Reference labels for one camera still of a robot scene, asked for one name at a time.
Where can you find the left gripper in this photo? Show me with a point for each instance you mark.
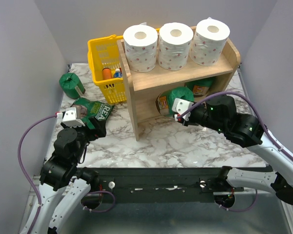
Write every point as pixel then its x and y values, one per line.
pixel 100 130

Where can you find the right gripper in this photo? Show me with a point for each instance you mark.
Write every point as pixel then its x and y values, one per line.
pixel 190 122

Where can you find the green brown roll front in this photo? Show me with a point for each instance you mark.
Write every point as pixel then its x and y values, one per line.
pixel 200 87

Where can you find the floral paper towel roll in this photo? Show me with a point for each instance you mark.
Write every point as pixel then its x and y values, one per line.
pixel 208 41
pixel 174 45
pixel 140 42

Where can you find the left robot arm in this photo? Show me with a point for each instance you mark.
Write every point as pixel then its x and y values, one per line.
pixel 62 183

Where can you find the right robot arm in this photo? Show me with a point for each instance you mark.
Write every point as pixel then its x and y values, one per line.
pixel 219 113

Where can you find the wooden two-tier shelf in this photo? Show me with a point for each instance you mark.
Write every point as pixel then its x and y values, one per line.
pixel 142 89

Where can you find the green crisps bag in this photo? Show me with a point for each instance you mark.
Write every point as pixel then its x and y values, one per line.
pixel 96 109

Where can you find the orange bottle in basket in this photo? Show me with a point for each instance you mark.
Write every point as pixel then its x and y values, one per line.
pixel 107 73

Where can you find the blue white bottle in basket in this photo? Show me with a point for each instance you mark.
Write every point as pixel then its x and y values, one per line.
pixel 118 73

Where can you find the yellow plastic shopping basket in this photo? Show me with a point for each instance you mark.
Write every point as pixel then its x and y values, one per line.
pixel 104 53

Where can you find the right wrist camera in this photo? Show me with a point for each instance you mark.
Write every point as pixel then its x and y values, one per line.
pixel 178 108

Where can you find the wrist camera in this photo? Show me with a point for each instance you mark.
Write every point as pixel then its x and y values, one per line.
pixel 70 118
pixel 178 108

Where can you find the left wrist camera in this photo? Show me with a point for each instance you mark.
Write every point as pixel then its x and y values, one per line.
pixel 70 118

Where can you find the black front rail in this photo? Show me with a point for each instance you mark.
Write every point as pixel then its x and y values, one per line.
pixel 156 185

